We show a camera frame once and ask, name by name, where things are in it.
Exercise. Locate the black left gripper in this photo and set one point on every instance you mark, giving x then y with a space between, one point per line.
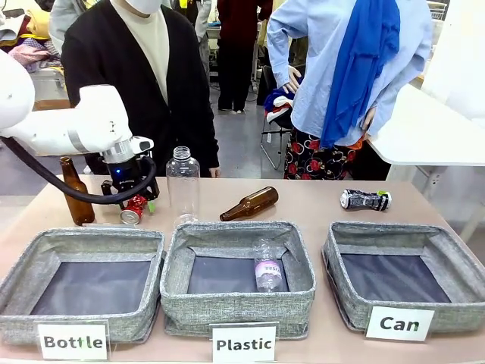
127 176

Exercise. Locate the crushed red can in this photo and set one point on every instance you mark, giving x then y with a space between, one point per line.
133 211

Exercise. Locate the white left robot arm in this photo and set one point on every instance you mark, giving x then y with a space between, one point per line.
94 113

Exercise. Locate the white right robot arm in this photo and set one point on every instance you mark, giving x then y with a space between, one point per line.
462 57

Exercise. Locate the grey basket with bottle sign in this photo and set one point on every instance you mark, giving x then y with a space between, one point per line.
22 273

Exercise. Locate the grey basket with plastic sign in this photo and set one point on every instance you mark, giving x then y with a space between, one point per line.
227 311

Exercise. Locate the crushed black white can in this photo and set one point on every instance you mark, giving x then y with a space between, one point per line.
364 200

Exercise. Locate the white Can label sign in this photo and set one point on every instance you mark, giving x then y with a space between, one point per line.
399 323

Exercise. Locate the grey basket with can sign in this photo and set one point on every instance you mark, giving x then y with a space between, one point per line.
466 265

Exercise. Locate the person's left hand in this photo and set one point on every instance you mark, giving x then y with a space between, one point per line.
214 173

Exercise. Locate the tall clear plastic bottle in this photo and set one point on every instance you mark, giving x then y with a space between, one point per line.
182 182

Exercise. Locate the brown glass bottle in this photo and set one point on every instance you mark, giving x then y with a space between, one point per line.
79 201
250 204

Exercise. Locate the person in black cardigan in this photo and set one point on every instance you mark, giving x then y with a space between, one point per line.
110 53

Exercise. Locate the black metal chair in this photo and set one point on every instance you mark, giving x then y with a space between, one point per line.
271 140

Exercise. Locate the crushed labelled plastic bottle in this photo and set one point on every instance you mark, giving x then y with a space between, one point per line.
268 271

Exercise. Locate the white Bottle label sign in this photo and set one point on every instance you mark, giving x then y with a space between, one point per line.
72 341

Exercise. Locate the pile of colourful clothes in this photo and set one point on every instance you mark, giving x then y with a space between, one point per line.
278 104

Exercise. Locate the heap of mixed garments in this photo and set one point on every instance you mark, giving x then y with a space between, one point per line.
26 45

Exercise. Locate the person in grey jacket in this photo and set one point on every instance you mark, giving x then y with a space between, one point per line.
62 19

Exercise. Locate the black floral skirt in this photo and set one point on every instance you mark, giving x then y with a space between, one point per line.
314 163

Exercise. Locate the person in dark red top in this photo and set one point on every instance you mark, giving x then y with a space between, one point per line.
242 38

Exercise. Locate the white Plastic label sign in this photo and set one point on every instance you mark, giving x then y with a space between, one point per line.
244 343

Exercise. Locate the mannequin hand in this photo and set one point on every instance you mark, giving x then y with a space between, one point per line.
292 80
368 119

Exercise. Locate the light blue mannequin shirt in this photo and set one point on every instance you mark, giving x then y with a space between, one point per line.
314 45

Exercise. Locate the blue scarf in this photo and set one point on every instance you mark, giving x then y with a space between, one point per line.
363 57

